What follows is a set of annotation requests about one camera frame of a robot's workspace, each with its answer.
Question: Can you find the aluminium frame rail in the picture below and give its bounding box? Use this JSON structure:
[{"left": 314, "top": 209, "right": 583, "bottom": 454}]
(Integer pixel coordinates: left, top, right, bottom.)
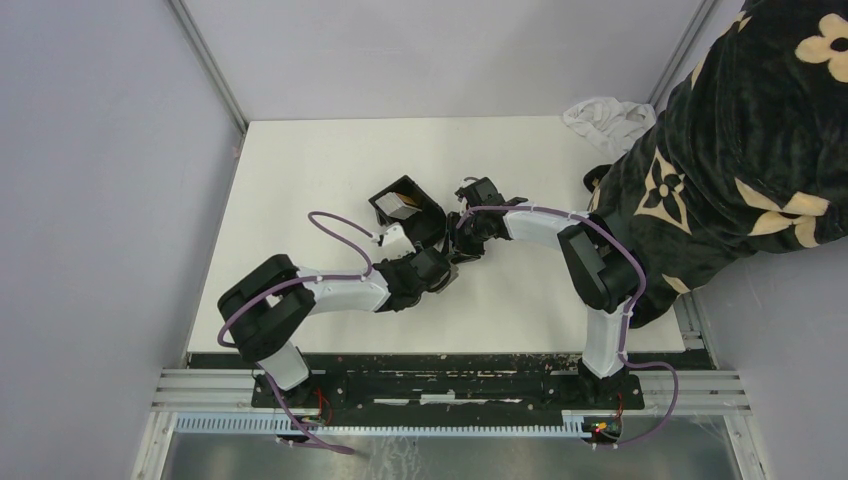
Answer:
[{"left": 152, "top": 291, "right": 753, "bottom": 417}]

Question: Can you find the stack of credit cards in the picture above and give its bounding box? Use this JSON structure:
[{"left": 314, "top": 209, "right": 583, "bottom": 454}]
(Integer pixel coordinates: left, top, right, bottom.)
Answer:
[{"left": 376, "top": 192, "right": 422, "bottom": 220}]

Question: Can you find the grey slotted cable duct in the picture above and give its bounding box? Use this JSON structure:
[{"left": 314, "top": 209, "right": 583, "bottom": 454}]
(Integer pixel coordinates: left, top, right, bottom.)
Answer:
[{"left": 174, "top": 413, "right": 590, "bottom": 439}]

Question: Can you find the white crumpled cloth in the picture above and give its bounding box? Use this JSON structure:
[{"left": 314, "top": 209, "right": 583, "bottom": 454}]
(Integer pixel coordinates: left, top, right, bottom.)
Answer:
[{"left": 562, "top": 97, "right": 657, "bottom": 161}]

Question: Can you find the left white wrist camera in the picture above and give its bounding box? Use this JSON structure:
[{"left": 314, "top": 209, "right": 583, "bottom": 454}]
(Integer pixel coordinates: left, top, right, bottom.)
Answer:
[{"left": 374, "top": 223, "right": 416, "bottom": 260}]

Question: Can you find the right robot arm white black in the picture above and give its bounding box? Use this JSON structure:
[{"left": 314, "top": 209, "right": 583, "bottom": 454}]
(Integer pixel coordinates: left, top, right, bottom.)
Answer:
[{"left": 443, "top": 177, "right": 647, "bottom": 408}]

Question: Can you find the black floral plush blanket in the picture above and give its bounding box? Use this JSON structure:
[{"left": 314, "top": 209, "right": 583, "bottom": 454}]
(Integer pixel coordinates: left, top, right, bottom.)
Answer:
[{"left": 583, "top": 1, "right": 847, "bottom": 328}]

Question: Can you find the grey leather card holder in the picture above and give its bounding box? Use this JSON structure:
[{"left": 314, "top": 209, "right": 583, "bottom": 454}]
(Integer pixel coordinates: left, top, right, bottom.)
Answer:
[{"left": 442, "top": 265, "right": 459, "bottom": 289}]

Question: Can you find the black plastic card box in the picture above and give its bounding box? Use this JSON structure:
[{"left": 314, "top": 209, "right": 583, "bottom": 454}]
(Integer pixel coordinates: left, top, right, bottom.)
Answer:
[{"left": 368, "top": 175, "right": 446, "bottom": 248}]

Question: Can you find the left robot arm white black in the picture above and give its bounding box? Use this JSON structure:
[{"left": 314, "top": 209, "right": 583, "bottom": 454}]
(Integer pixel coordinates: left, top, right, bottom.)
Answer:
[{"left": 217, "top": 248, "right": 456, "bottom": 407}]

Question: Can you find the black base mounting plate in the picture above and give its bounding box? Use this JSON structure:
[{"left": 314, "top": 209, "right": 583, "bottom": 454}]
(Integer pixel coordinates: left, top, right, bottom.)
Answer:
[{"left": 186, "top": 352, "right": 713, "bottom": 429}]

